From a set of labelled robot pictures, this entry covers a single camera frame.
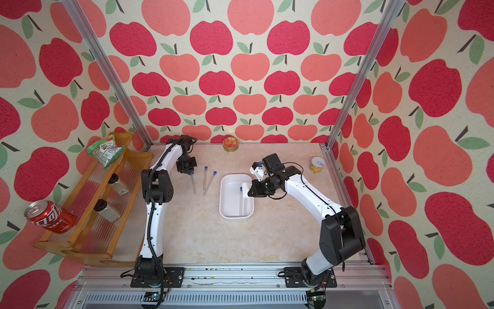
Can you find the glass spice jar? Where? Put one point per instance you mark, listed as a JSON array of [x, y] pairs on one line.
[[118, 185], [106, 210]]

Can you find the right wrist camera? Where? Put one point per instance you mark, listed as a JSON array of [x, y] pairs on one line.
[[266, 167]]

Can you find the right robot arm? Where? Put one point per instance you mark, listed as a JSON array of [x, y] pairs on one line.
[[341, 234]]

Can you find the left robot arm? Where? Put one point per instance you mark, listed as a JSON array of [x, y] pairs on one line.
[[158, 191]]

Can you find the green snack bag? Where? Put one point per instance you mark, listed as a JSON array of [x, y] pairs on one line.
[[106, 151]]

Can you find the red gold round tin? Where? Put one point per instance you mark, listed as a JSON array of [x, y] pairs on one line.
[[230, 144]]

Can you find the left aluminium frame post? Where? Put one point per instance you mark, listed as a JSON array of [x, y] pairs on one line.
[[83, 25]]

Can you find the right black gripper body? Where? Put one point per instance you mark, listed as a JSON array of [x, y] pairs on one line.
[[269, 187]]

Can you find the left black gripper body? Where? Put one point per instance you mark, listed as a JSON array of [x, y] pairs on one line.
[[186, 164]]

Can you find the wooden shelf rack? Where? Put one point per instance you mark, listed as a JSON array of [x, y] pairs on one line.
[[93, 240]]

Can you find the glass spice jar upper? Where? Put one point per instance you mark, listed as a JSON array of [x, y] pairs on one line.
[[118, 185]]

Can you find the yellow white can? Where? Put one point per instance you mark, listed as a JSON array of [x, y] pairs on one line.
[[317, 164]]

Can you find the white wipe cloth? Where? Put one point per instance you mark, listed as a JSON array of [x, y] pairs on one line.
[[245, 188]]

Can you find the glass spice jar lower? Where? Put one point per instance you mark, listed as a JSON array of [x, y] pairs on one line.
[[106, 210]]

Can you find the red cola can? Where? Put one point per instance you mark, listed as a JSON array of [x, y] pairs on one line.
[[50, 216]]

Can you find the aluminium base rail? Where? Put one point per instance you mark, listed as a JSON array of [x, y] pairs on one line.
[[251, 285]]

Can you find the white rectangular tray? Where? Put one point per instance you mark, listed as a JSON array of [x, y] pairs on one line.
[[229, 197]]

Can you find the right aluminium frame post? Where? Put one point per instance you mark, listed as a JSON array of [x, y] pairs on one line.
[[389, 16]]

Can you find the aluminium frame post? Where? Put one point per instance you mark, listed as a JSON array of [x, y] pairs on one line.
[[83, 25], [389, 16]]

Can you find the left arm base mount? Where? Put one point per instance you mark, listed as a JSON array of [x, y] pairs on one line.
[[149, 278]]

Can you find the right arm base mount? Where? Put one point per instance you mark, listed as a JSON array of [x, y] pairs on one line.
[[302, 277]]

